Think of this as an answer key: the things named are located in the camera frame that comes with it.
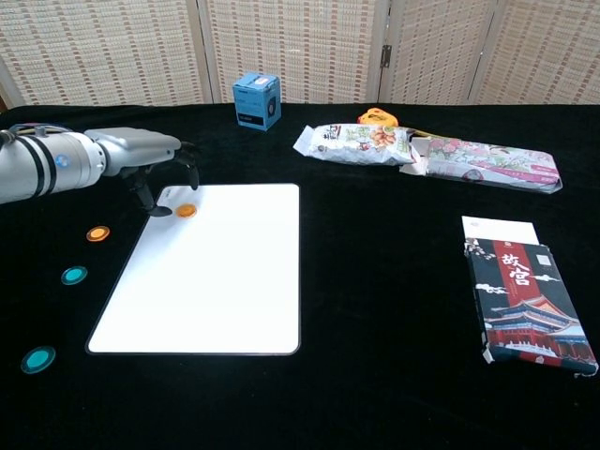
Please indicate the small blue cardboard box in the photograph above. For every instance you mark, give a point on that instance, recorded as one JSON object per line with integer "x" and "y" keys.
{"x": 255, "y": 100}

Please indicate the yellow round piece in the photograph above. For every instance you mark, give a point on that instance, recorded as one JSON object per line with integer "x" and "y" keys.
{"x": 98, "y": 233}
{"x": 185, "y": 210}

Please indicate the white magnetic board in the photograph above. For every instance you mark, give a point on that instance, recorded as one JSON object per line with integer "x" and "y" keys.
{"x": 211, "y": 281}

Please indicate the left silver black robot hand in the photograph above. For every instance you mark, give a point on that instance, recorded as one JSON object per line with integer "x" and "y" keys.
{"x": 136, "y": 146}

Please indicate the black velvet tablecloth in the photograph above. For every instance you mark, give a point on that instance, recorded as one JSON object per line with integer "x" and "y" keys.
{"x": 375, "y": 398}

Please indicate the dark palace print box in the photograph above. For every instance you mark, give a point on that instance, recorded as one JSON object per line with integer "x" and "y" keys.
{"x": 529, "y": 304}

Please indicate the floral pink long package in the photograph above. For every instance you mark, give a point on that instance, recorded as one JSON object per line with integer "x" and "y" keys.
{"x": 492, "y": 164}

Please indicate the orange small toy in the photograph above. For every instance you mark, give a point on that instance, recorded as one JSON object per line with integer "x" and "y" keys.
{"x": 375, "y": 116}

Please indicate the white peanut snack bag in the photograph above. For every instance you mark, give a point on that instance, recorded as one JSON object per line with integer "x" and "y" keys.
{"x": 356, "y": 145}

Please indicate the woven folding screen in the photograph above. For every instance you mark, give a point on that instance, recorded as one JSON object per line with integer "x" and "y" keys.
{"x": 304, "y": 47}

